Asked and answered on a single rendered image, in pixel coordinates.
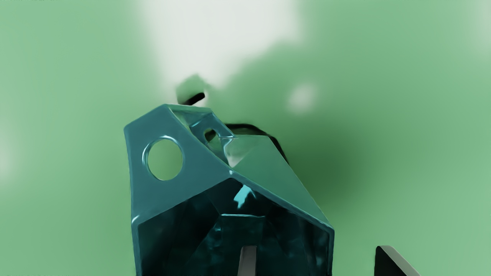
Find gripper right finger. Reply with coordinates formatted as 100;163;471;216
374;245;422;276

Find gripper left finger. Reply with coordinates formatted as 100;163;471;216
237;245;257;276

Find teal faceted mug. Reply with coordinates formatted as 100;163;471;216
124;104;335;276

